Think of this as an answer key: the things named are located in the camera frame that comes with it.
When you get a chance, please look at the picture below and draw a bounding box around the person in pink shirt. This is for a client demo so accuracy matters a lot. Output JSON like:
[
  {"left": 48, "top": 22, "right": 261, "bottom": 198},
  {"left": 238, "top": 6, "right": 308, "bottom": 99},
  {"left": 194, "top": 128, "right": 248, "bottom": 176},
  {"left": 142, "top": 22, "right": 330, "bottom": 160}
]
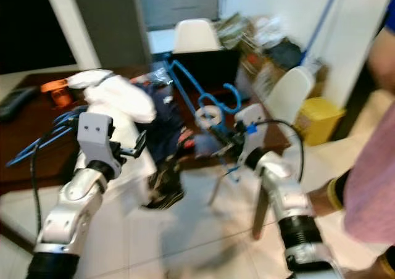
[{"left": 309, "top": 0, "right": 395, "bottom": 279}]

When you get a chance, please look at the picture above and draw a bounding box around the dark wooden table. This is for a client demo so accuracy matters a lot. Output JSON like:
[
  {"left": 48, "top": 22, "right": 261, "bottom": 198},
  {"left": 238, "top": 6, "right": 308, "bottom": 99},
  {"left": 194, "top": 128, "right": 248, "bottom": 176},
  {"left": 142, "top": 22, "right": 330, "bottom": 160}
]
[{"left": 0, "top": 66, "right": 291, "bottom": 239}]

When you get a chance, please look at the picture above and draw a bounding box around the dark navy garment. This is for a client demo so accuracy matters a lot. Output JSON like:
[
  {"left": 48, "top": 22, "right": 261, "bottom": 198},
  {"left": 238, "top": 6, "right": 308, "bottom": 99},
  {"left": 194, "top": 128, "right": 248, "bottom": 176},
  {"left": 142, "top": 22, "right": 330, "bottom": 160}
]
[{"left": 142, "top": 75, "right": 201, "bottom": 209}]

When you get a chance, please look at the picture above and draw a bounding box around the yellow bin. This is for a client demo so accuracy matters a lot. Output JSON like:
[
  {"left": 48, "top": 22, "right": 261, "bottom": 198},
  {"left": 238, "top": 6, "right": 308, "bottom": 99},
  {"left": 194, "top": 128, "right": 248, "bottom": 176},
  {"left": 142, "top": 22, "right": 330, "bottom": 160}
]
[{"left": 295, "top": 97, "right": 346, "bottom": 145}]

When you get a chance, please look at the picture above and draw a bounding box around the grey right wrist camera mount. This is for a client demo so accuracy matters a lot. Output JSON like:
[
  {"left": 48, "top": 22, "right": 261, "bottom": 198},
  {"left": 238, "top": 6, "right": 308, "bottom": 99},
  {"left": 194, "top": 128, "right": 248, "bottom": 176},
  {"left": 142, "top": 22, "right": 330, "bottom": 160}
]
[{"left": 235, "top": 103, "right": 267, "bottom": 162}]

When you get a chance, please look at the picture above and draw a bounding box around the black box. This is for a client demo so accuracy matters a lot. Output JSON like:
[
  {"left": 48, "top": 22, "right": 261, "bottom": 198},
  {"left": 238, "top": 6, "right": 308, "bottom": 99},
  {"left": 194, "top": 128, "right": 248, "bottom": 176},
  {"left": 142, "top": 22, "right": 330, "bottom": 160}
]
[{"left": 170, "top": 48, "right": 241, "bottom": 88}]

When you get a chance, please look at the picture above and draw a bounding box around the white tape roll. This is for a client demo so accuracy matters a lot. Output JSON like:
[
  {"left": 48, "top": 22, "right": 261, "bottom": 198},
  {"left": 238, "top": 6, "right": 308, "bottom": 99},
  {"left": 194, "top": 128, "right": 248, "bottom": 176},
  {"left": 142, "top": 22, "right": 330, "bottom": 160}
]
[{"left": 194, "top": 105, "right": 225, "bottom": 130}]

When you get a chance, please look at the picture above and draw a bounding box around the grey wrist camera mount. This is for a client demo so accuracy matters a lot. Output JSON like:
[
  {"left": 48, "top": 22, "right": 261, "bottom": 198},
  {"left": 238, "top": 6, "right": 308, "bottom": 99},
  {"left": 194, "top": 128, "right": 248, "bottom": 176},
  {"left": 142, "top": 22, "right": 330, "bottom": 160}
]
[
  {"left": 235, "top": 103, "right": 267, "bottom": 162},
  {"left": 77, "top": 112, "right": 121, "bottom": 175}
]

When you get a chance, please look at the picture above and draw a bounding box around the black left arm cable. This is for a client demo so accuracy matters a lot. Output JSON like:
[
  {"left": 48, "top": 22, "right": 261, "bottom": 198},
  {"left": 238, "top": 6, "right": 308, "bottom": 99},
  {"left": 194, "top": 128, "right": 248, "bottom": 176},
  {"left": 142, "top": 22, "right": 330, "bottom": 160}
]
[{"left": 30, "top": 128, "right": 81, "bottom": 243}]

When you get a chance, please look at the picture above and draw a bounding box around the white plastic chair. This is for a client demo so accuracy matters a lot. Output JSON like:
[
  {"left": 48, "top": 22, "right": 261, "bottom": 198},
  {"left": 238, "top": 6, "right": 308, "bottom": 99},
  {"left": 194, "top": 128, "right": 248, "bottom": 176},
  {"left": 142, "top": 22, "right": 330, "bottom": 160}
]
[
  {"left": 172, "top": 19, "right": 223, "bottom": 54},
  {"left": 264, "top": 66, "right": 315, "bottom": 125}
]

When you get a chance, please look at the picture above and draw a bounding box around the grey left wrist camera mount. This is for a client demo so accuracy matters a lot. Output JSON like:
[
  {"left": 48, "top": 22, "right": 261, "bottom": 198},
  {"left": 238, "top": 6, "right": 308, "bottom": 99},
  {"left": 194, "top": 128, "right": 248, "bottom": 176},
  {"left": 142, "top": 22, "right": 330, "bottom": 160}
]
[{"left": 77, "top": 112, "right": 121, "bottom": 175}]

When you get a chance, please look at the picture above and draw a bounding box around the grey drawer cabinet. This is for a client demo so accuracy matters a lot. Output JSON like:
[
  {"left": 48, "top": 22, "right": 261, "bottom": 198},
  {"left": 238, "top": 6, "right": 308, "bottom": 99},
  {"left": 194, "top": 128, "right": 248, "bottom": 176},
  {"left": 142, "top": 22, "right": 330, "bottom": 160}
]
[{"left": 139, "top": 0, "right": 221, "bottom": 30}]

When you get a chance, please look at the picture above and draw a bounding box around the black bag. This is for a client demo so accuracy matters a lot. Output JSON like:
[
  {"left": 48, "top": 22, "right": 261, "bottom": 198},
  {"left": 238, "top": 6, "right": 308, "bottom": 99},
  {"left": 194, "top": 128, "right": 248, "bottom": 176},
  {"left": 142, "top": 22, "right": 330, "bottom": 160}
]
[{"left": 268, "top": 38, "right": 303, "bottom": 70}]

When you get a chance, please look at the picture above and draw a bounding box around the blue pole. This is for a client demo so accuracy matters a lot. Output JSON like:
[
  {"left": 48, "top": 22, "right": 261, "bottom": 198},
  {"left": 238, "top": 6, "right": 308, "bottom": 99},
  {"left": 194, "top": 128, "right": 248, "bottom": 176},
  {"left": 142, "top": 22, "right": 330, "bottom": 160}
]
[{"left": 301, "top": 0, "right": 343, "bottom": 64}]

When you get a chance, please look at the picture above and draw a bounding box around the orange container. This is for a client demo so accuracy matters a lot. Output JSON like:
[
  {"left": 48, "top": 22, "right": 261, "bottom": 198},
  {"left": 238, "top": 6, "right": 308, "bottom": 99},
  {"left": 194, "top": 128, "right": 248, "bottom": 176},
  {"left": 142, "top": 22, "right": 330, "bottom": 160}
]
[{"left": 40, "top": 78, "right": 75, "bottom": 107}]

